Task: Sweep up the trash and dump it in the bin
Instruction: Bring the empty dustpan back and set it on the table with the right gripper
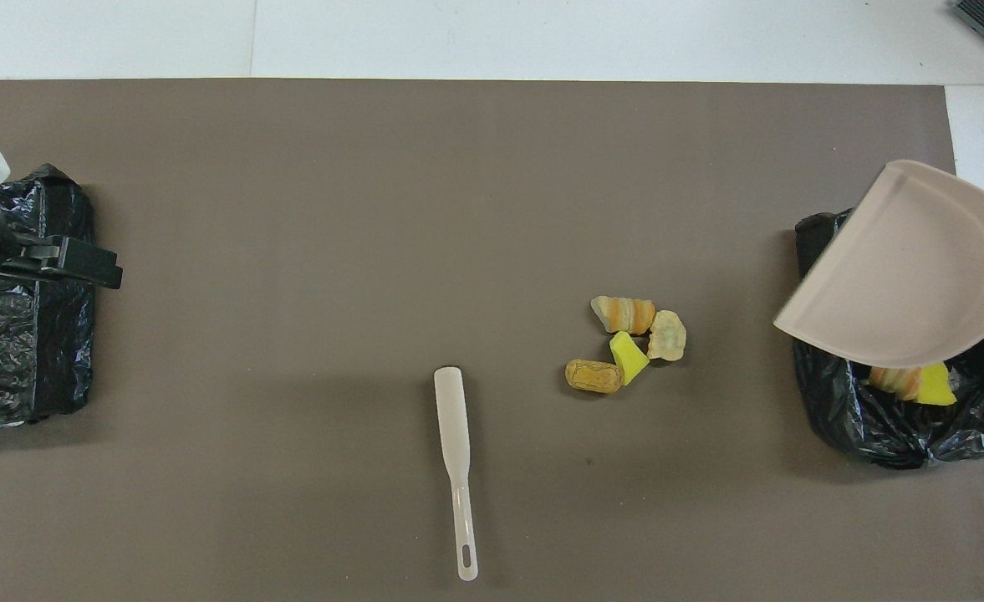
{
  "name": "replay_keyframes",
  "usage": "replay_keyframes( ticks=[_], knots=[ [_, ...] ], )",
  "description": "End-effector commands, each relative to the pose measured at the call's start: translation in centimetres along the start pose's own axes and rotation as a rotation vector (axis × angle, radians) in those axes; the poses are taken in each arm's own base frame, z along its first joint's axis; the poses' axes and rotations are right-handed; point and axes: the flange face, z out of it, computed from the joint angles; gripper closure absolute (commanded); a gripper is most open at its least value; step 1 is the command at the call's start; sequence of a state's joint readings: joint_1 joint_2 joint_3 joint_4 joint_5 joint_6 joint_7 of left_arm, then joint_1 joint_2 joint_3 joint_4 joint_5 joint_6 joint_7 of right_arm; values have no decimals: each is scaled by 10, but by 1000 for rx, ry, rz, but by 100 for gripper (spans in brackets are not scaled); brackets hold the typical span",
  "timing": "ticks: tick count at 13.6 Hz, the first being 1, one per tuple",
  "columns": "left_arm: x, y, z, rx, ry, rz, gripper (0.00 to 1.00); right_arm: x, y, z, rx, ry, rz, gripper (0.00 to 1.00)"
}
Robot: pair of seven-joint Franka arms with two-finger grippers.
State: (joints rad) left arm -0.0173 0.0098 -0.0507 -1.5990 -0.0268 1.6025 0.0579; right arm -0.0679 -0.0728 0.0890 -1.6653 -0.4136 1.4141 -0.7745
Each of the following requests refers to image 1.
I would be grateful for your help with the orange striped foam scrap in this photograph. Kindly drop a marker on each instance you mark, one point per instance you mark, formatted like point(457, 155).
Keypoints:
point(625, 315)

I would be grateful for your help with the beige hand brush black bristles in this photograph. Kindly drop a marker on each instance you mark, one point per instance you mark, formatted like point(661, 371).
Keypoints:
point(450, 410)

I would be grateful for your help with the large brown table mat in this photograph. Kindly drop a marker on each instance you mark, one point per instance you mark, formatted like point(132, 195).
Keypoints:
point(374, 209)

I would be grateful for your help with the beige plastic dustpan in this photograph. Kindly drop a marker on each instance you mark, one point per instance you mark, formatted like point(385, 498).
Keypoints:
point(901, 267)

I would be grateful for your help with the pale tan foam scrap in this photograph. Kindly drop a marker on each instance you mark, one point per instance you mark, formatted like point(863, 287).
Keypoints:
point(667, 336)

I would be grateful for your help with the brown cork-like piece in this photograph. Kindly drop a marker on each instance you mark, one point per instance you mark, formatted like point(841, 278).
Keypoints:
point(592, 376)

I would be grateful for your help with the bin lined with black bag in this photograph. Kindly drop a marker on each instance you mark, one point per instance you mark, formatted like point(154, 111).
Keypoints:
point(7, 359)
point(876, 426)

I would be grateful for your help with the yellow sponge wedge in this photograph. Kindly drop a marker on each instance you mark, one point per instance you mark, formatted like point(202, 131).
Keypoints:
point(625, 355)

